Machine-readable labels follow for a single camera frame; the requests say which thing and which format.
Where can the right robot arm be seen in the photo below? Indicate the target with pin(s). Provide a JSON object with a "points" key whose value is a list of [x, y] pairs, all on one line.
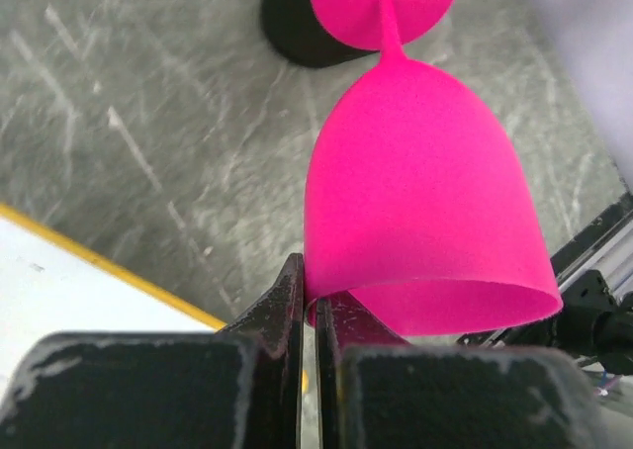
{"points": [[594, 274]]}

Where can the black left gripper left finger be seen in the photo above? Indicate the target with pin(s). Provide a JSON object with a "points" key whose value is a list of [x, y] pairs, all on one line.
{"points": [[239, 387]]}

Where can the yellow-framed whiteboard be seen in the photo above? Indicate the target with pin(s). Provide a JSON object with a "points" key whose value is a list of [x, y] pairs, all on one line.
{"points": [[51, 284]]}

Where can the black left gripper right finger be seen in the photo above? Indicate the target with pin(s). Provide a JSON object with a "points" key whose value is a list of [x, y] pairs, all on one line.
{"points": [[376, 390]]}

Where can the copper wire glass rack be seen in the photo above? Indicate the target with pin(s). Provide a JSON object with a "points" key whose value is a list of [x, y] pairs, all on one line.
{"points": [[292, 29]]}

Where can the pink wine glass front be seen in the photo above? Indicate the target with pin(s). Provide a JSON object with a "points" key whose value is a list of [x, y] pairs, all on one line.
{"points": [[416, 203]]}

